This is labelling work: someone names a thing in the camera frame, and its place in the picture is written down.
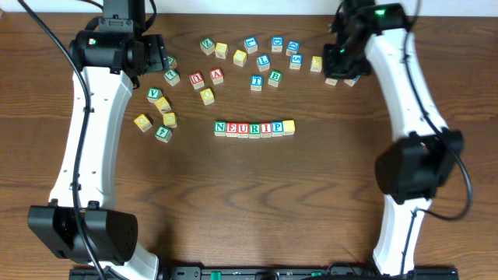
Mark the yellow block top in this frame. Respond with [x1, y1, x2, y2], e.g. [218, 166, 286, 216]
[215, 42, 228, 59]

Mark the green B block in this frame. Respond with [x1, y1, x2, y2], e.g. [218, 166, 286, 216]
[268, 70, 282, 87]

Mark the green J block left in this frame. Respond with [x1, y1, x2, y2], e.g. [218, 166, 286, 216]
[167, 56, 177, 69]

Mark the red E block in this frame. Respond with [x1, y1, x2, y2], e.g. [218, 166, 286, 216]
[226, 122, 238, 138]

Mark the green V block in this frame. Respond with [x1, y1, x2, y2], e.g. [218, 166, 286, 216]
[146, 87, 163, 103]

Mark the yellow S block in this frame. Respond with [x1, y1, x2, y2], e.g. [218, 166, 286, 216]
[282, 120, 296, 135]

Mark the green j block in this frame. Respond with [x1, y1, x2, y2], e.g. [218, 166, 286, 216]
[325, 78, 338, 86]
[167, 56, 177, 69]

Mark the blue T block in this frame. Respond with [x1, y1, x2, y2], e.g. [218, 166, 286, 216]
[251, 75, 263, 91]

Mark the yellow O block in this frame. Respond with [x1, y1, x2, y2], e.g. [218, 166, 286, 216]
[200, 88, 215, 106]

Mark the yellow C block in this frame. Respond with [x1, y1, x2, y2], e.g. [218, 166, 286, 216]
[163, 112, 177, 128]

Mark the blue l block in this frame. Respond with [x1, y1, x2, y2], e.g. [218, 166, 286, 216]
[256, 54, 271, 72]
[244, 37, 258, 54]

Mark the yellow k block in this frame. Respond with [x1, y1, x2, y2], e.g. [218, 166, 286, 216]
[310, 56, 323, 72]
[154, 96, 171, 114]

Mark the blue D block tilted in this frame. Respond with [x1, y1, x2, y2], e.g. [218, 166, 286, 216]
[286, 40, 300, 56]

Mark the green R block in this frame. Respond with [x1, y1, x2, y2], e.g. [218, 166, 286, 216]
[249, 123, 261, 138]

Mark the green 7 block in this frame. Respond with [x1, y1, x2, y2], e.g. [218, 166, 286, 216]
[163, 69, 181, 86]

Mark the green Z block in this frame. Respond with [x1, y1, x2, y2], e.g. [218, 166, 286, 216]
[200, 37, 216, 55]

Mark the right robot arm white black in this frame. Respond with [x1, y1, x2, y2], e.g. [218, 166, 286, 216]
[323, 0, 473, 279]

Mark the blue L block top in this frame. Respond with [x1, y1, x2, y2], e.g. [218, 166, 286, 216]
[244, 37, 258, 54]

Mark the yellow G block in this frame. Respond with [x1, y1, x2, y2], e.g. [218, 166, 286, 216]
[134, 114, 153, 132]

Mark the red u block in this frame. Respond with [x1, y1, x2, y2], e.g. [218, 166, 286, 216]
[189, 72, 205, 89]
[237, 123, 250, 138]

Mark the blue P block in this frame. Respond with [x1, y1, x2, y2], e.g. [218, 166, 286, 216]
[272, 121, 284, 137]

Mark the red I block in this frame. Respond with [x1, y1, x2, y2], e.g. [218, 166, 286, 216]
[260, 123, 272, 138]

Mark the blue 2 block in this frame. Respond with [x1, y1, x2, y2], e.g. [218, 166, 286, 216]
[344, 75, 360, 87]

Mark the yellow K block right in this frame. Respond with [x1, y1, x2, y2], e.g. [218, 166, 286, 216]
[310, 56, 323, 72]

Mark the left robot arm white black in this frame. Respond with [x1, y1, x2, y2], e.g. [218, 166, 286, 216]
[28, 30, 167, 279]

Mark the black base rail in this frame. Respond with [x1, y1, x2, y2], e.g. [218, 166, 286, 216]
[68, 264, 460, 280]

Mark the green N block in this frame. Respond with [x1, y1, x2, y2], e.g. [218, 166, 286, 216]
[213, 121, 226, 137]

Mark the green J block right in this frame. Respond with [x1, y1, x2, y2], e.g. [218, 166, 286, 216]
[325, 78, 338, 86]

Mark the yellow block upper middle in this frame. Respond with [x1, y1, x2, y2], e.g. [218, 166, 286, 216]
[233, 50, 247, 67]

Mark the red A block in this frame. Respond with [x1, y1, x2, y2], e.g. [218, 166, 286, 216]
[209, 68, 224, 85]

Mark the yellow K block left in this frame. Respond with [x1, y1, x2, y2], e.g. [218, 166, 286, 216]
[154, 96, 171, 114]

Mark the blue 5 block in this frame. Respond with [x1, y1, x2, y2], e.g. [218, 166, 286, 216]
[289, 54, 303, 70]

